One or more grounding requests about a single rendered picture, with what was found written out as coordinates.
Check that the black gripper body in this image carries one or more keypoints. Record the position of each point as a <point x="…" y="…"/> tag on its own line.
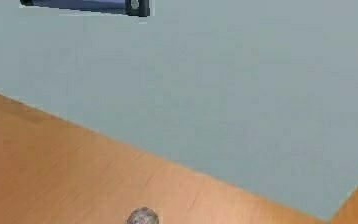
<point x="142" y="216"/>

